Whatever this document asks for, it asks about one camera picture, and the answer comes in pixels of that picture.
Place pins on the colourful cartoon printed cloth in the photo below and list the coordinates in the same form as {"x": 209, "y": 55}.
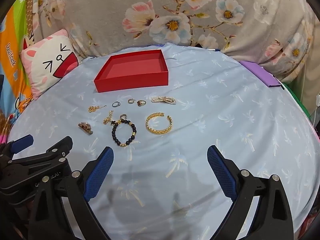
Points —
{"x": 12, "y": 55}

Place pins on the grey floral blanket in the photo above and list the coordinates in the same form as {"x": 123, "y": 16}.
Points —
{"x": 105, "y": 12}

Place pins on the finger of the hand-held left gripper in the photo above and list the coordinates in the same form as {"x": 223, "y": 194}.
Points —
{"x": 56, "y": 150}
{"x": 22, "y": 142}

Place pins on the pink cat face pillow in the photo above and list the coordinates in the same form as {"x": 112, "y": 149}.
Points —
{"x": 47, "y": 55}

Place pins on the light blue palm print sheet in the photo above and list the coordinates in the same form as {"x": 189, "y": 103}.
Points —
{"x": 212, "y": 110}

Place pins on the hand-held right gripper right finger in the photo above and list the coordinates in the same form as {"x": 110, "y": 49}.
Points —
{"x": 222, "y": 172}

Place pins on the red cardboard box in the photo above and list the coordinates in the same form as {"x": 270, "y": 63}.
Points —
{"x": 130, "y": 81}

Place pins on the small hoop earring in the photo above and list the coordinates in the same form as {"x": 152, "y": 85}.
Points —
{"x": 130, "y": 101}
{"x": 122, "y": 116}

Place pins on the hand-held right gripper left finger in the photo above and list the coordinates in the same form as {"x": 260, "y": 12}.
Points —
{"x": 100, "y": 172}

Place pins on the pearl bow hair clip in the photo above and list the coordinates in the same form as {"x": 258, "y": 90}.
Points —
{"x": 162, "y": 100}

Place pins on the green cloth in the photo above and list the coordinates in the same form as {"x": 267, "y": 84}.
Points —
{"x": 297, "y": 97}

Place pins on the white and blue pen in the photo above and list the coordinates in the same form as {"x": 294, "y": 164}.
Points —
{"x": 215, "y": 50}

